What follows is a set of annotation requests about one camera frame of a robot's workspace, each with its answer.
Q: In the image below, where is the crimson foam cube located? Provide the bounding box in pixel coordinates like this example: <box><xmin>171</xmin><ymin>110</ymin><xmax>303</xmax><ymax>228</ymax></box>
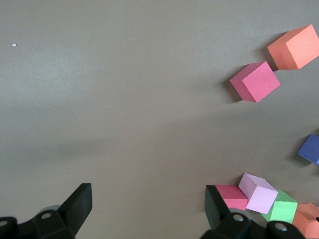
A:
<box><xmin>229</xmin><ymin>61</ymin><xmax>281</xmax><ymax>103</ymax></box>
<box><xmin>214</xmin><ymin>184</ymin><xmax>249</xmax><ymax>211</ymax></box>

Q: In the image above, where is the pink foam cube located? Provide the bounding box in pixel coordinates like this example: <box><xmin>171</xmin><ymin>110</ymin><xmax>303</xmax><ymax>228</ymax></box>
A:
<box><xmin>238</xmin><ymin>173</ymin><xmax>279</xmax><ymax>215</ymax></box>

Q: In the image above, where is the green foam cube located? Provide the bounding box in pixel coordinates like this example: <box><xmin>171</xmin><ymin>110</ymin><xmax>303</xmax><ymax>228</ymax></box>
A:
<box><xmin>260</xmin><ymin>190</ymin><xmax>299</xmax><ymax>223</ymax></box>

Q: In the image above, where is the orange foam cube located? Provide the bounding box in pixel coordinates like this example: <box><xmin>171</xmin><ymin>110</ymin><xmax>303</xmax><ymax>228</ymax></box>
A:
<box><xmin>291</xmin><ymin>203</ymin><xmax>319</xmax><ymax>239</ymax></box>
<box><xmin>267</xmin><ymin>24</ymin><xmax>319</xmax><ymax>70</ymax></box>

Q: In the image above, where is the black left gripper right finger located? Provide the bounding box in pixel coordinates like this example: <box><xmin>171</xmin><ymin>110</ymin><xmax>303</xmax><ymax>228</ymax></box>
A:
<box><xmin>199</xmin><ymin>185</ymin><xmax>310</xmax><ymax>239</ymax></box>

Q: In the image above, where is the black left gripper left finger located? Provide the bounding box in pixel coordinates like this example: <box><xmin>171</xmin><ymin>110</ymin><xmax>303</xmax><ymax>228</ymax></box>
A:
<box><xmin>0</xmin><ymin>183</ymin><xmax>93</xmax><ymax>239</ymax></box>

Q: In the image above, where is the purple foam cube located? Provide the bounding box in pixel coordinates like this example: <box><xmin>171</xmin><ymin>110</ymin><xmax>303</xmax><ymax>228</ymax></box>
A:
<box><xmin>297</xmin><ymin>134</ymin><xmax>319</xmax><ymax>166</ymax></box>

